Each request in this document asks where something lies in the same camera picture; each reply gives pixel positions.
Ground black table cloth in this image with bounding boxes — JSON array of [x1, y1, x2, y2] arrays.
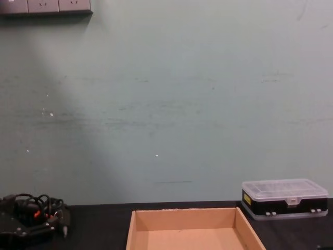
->
[[0, 199, 333, 250]]

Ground clear plastic case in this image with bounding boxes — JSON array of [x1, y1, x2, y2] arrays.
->
[[241, 178, 329, 222]]

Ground shallow brown cardboard tray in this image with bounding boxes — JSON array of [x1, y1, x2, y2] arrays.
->
[[125, 207, 267, 250]]

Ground black corded tool orange parts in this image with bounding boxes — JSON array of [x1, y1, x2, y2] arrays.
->
[[0, 193, 72, 238]]

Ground grey wall socket panel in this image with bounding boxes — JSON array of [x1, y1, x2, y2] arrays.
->
[[0, 0, 94, 17]]

